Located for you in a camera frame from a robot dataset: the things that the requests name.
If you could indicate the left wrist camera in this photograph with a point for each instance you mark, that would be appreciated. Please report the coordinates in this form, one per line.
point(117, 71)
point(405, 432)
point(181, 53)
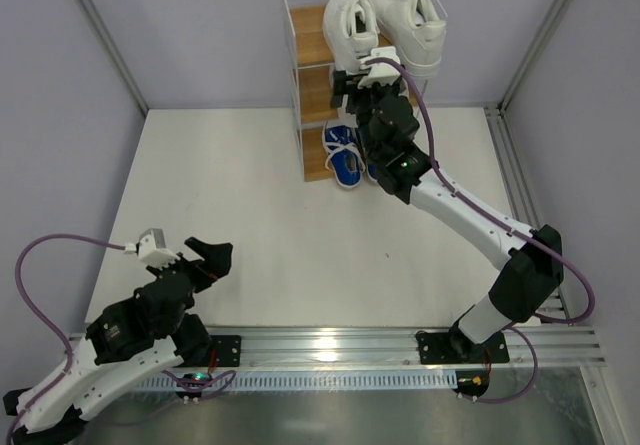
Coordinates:
point(151, 250)

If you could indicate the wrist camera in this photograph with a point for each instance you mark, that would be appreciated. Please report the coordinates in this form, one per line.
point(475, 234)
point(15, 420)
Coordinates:
point(151, 250)
point(380, 67)

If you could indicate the white lace sneaker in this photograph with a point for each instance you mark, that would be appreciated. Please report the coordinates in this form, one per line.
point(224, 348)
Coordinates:
point(406, 91)
point(338, 80)

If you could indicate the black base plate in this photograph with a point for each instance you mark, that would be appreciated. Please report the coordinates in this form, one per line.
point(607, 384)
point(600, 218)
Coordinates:
point(223, 351)
point(446, 348)

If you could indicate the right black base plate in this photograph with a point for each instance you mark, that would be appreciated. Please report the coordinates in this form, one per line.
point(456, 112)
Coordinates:
point(446, 348)

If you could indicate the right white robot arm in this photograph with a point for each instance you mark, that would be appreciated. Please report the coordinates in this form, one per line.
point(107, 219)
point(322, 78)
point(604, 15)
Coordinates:
point(526, 258)

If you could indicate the aluminium mounting rail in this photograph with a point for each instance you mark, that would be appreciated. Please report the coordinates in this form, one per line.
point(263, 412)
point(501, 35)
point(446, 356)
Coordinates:
point(396, 347)

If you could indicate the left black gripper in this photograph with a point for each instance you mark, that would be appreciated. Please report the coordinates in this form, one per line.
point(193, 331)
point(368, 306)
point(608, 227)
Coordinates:
point(190, 267)

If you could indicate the slotted cable duct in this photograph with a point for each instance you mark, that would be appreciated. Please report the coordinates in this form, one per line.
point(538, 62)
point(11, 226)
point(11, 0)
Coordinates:
point(343, 380)

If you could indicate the white wire shoe shelf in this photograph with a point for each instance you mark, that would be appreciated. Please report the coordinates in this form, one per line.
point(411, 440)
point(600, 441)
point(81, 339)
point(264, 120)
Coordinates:
point(310, 60)

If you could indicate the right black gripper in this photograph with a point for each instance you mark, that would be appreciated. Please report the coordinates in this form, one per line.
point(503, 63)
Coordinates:
point(353, 91)

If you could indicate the blue canvas sneaker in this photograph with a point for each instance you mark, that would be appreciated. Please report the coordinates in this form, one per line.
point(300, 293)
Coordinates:
point(370, 168)
point(343, 156)

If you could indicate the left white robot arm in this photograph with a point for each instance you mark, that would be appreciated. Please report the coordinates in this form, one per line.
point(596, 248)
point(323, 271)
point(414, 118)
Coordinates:
point(114, 355)

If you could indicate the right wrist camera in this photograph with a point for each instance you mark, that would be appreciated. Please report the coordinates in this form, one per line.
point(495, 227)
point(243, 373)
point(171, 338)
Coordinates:
point(380, 67)

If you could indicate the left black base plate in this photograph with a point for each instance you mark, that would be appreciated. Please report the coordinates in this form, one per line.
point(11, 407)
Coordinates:
point(223, 351)

